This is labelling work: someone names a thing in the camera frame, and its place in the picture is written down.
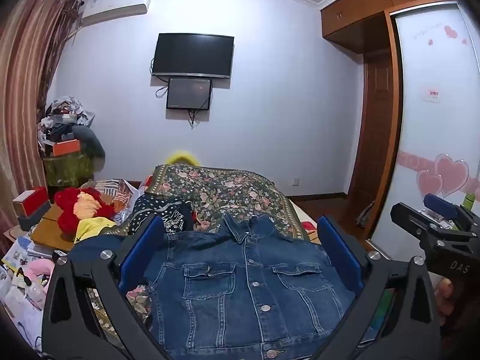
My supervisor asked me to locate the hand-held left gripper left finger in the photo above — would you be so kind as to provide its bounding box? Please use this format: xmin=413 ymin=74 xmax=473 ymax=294
xmin=41 ymin=214 xmax=174 ymax=360

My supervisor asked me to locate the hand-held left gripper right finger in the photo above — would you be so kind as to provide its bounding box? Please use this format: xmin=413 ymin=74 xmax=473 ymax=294
xmin=318 ymin=215 xmax=442 ymax=360

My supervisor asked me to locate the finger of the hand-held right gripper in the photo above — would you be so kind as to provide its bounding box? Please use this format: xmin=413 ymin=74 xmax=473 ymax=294
xmin=390 ymin=202 xmax=478 ymax=250
xmin=423 ymin=194 xmax=474 ymax=230

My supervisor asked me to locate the blue denim jacket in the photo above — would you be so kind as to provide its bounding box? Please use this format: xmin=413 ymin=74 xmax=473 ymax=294
xmin=69 ymin=214 xmax=357 ymax=360

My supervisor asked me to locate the person's right hand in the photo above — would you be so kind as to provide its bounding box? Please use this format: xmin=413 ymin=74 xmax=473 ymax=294
xmin=434 ymin=277 xmax=463 ymax=328

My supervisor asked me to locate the beige cartoon fleece blanket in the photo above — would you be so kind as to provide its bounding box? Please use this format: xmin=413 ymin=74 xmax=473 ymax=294
xmin=287 ymin=197 xmax=324 ymax=246

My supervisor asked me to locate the dark dotted cloth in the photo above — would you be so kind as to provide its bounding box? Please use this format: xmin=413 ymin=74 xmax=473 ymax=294
xmin=128 ymin=194 xmax=194 ymax=234

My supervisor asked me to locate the yellow cloth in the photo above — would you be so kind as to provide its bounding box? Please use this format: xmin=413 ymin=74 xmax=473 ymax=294
xmin=74 ymin=217 xmax=118 ymax=245

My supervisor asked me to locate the striped patterned cloth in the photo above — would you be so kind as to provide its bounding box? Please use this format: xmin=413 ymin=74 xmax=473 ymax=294
xmin=80 ymin=179 xmax=144 ymax=212

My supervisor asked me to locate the white heart-print sliding door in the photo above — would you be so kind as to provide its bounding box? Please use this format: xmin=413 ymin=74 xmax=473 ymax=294
xmin=369 ymin=2 xmax=480 ymax=249

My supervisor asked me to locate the red plush toy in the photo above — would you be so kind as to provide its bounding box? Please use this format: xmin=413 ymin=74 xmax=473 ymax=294
xmin=54 ymin=186 xmax=118 ymax=234

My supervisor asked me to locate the brown wooden door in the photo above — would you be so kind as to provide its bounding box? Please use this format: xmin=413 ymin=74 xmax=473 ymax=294
xmin=348 ymin=54 xmax=399 ymax=196

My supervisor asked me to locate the dark floral blanket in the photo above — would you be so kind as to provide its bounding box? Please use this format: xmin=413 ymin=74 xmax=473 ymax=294
xmin=84 ymin=164 xmax=323 ymax=340

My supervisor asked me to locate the yellow fluffy object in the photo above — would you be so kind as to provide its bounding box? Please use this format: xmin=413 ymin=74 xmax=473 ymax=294
xmin=165 ymin=151 xmax=202 ymax=167

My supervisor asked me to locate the pink soft object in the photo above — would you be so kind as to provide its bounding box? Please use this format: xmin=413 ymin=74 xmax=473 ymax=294
xmin=22 ymin=260 xmax=58 ymax=283

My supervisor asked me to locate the green patterned cloth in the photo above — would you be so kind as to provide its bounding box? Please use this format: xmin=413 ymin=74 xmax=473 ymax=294
xmin=42 ymin=153 xmax=94 ymax=189

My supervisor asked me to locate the grey box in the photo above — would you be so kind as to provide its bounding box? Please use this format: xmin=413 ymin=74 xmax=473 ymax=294
xmin=16 ymin=200 xmax=52 ymax=232

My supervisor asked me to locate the dark grey bag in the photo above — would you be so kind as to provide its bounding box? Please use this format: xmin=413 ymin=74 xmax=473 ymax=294
xmin=70 ymin=125 xmax=107 ymax=170

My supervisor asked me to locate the stack of magazines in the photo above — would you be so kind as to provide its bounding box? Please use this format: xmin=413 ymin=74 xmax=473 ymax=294
xmin=1 ymin=232 xmax=54 ymax=271

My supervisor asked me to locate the red box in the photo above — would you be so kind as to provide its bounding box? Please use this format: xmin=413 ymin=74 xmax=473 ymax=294
xmin=12 ymin=186 xmax=50 ymax=217

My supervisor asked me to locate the orange box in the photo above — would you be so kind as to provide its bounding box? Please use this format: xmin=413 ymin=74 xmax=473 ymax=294
xmin=52 ymin=139 xmax=82 ymax=157

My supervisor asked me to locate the pile of clutter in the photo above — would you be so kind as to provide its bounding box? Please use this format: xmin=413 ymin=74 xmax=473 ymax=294
xmin=37 ymin=97 xmax=97 ymax=148

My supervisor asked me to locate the striped brown curtain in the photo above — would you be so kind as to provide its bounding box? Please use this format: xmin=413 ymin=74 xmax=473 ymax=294
xmin=0 ymin=0 xmax=84 ymax=235

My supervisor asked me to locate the wooden wardrobe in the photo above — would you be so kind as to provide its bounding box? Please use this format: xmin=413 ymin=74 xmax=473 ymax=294
xmin=320 ymin=0 xmax=463 ymax=242

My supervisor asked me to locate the white air conditioner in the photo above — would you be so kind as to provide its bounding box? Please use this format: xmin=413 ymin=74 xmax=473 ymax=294
xmin=80 ymin=0 xmax=155 ymax=28

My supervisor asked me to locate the black cable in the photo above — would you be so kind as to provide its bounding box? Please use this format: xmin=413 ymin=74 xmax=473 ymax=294
xmin=151 ymin=57 xmax=169 ymax=99
xmin=187 ymin=94 xmax=213 ymax=130

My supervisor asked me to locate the small black wall monitor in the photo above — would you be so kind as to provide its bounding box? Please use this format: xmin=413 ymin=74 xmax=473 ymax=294
xmin=166 ymin=77 xmax=214 ymax=111

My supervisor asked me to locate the black wall television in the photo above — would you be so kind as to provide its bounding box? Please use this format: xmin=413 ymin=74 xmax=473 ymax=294
xmin=151 ymin=32 xmax=235 ymax=80

